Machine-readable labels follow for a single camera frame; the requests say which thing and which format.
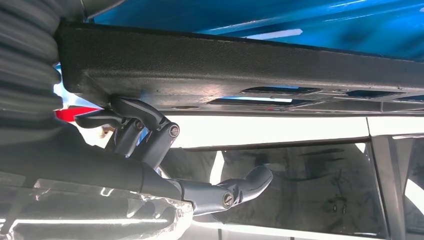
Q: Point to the red barrier belt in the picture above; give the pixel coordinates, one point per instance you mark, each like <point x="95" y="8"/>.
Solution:
<point x="73" y="114"/>

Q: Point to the white car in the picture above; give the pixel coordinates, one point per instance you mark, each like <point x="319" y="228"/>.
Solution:
<point x="265" y="130"/>

